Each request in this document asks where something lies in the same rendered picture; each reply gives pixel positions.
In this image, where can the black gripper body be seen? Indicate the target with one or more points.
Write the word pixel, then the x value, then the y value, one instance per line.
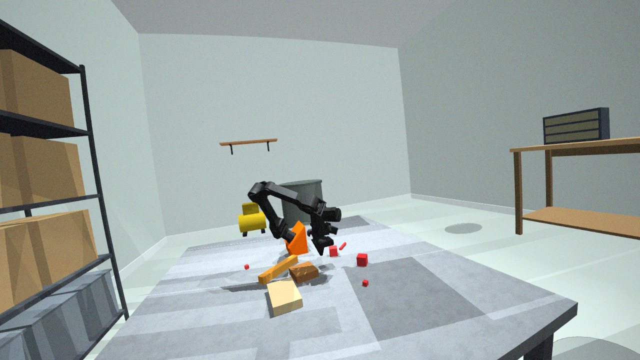
pixel 318 233

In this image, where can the pale yellow flat board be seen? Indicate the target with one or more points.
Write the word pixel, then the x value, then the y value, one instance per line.
pixel 284 296

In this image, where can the orange flat bar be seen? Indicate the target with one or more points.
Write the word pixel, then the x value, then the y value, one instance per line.
pixel 277 269

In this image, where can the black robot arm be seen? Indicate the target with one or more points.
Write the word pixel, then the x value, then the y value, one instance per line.
pixel 306 202

